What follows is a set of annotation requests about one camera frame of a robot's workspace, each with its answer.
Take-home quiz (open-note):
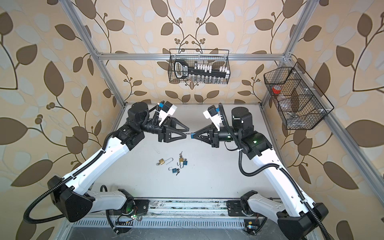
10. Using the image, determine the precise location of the side wire basket black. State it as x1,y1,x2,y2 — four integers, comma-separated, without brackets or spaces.
264,63,335,130

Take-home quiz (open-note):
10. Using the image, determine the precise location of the black tool with white bits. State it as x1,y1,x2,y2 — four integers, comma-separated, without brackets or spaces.
173,60,231,79

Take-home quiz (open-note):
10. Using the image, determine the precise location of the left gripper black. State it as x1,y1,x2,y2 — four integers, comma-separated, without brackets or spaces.
136,115,188,144

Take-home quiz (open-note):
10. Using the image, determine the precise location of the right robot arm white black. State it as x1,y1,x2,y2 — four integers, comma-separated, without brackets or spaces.
191,104,331,240

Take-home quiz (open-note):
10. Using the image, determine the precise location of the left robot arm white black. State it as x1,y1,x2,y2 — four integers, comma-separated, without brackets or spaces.
23,102,189,224

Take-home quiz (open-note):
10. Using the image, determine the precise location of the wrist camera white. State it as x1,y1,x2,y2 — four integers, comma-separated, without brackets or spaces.
159,101,177,126
203,105,222,131

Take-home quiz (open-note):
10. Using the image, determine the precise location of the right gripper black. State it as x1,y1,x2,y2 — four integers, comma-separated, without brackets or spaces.
194,122,242,149

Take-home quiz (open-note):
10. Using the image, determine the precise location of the long-shackle brass padlock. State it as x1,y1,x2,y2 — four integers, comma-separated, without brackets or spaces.
156,158,174,166

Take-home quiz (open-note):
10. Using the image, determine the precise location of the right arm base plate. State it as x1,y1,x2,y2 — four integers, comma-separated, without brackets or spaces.
226,200,247,217

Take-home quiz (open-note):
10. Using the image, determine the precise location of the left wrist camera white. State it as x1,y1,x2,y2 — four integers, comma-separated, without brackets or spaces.
159,101,177,126

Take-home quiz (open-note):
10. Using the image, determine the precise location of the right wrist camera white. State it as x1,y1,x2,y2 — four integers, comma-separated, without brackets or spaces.
203,105,222,131

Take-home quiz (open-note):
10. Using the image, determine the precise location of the brass padlock with keys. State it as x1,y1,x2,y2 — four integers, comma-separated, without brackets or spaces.
177,152,185,166

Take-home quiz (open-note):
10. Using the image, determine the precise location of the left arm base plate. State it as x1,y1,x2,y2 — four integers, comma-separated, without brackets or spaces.
109,199,150,216

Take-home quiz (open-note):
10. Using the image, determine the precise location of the back wire basket black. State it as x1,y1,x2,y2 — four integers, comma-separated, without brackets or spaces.
168,48,231,85

